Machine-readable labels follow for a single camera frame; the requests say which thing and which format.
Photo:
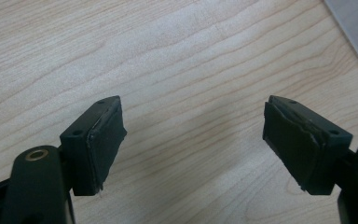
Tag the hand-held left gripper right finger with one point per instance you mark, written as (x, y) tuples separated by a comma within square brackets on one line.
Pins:
[(295, 146)]

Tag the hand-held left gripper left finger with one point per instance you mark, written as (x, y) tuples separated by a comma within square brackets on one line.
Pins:
[(102, 146)]

